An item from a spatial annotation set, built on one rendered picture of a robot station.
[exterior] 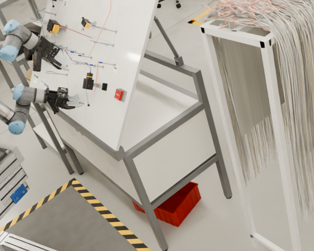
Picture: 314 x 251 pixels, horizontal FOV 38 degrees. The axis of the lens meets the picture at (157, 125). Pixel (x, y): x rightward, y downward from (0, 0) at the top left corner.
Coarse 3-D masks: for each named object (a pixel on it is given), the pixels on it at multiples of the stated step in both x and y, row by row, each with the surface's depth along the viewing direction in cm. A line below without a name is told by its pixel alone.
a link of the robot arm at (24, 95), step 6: (18, 90) 229; (24, 90) 231; (30, 90) 232; (12, 96) 234; (18, 96) 230; (24, 96) 231; (30, 96) 231; (18, 102) 233; (24, 102) 233; (30, 102) 236
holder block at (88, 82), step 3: (84, 78) 245; (84, 81) 245; (87, 81) 243; (90, 81) 244; (93, 81) 245; (84, 84) 245; (87, 84) 243; (90, 84) 244; (84, 87) 245; (87, 87) 243; (90, 87) 244
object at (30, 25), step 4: (24, 24) 350; (28, 24) 348; (32, 24) 345; (32, 28) 338; (36, 28) 336; (40, 28) 333; (40, 32) 327; (4, 36) 341; (20, 48) 319; (20, 52) 320
